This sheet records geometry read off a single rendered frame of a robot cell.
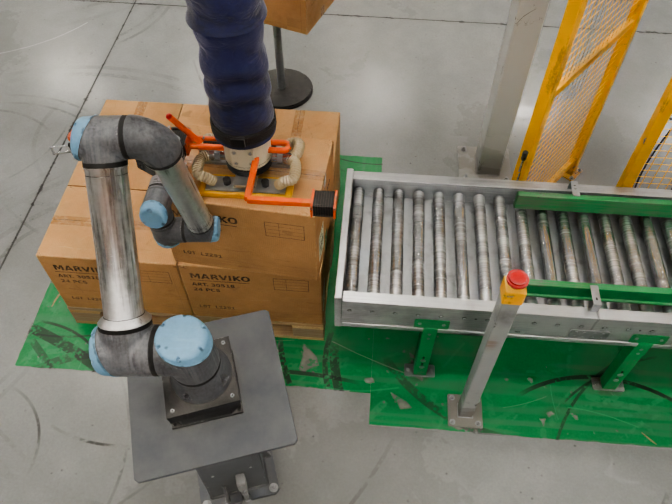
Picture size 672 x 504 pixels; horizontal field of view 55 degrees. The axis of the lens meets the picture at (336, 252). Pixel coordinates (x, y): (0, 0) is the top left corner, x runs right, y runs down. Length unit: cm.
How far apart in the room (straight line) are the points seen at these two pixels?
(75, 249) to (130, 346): 107
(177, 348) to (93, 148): 58
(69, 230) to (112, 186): 120
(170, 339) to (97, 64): 316
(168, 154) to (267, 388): 83
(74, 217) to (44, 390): 80
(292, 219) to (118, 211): 73
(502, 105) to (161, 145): 211
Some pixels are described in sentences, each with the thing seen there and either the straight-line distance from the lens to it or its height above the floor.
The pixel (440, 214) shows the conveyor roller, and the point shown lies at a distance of 283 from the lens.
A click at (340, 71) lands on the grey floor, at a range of 442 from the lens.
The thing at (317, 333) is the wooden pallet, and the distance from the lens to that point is 301.
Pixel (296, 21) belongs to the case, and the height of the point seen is 69.
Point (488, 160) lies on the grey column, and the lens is 371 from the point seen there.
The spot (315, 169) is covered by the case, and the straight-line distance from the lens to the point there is 243.
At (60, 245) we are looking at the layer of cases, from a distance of 293.
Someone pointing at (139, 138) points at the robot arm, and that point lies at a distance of 173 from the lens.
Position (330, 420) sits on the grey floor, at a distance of 289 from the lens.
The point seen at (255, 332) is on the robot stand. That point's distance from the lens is 224.
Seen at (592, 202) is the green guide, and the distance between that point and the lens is 295.
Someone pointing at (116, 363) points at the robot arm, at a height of 106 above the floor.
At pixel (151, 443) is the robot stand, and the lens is 213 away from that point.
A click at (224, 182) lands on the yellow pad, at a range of 235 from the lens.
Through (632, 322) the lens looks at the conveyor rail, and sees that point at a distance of 268.
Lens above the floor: 268
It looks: 53 degrees down
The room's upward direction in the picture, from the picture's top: straight up
